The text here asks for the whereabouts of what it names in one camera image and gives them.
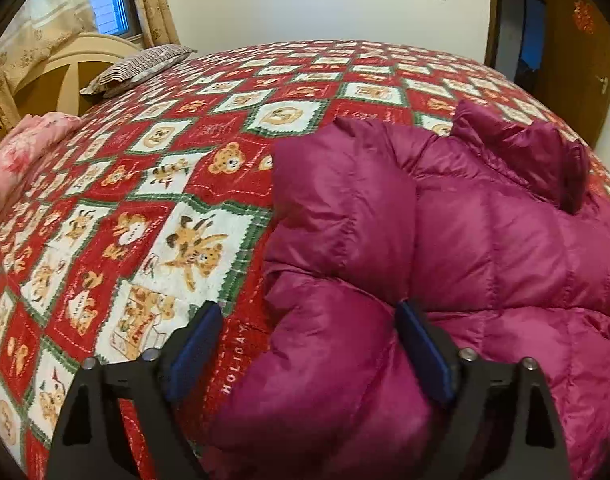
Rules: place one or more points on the window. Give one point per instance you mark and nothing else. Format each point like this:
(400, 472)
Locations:
(110, 0)

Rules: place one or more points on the cream wooden headboard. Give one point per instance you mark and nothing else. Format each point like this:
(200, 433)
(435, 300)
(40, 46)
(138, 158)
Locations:
(60, 77)

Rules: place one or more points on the sheer white curtain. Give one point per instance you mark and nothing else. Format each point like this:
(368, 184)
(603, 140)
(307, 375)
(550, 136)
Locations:
(40, 30)

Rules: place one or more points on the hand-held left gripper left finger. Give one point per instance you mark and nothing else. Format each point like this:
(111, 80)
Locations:
(192, 357)

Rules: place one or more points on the magenta down jacket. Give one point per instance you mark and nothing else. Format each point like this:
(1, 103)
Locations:
(435, 260)

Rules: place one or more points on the dark wooden door frame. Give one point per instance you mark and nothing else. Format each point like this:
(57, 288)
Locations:
(493, 15)

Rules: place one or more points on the striped pillow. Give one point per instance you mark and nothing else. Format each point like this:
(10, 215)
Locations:
(140, 66)

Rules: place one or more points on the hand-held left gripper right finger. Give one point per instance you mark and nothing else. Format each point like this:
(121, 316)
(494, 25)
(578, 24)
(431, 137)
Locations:
(425, 355)

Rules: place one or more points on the red bear-print blanket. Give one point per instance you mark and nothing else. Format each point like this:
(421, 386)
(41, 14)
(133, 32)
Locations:
(135, 220)

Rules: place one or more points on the pink floral quilt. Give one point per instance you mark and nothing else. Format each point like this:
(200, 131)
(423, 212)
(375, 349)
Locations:
(22, 152)

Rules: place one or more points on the red door decoration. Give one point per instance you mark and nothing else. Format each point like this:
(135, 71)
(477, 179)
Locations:
(583, 16)

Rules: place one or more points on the brown wooden door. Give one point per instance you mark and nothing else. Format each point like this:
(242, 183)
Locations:
(570, 60)

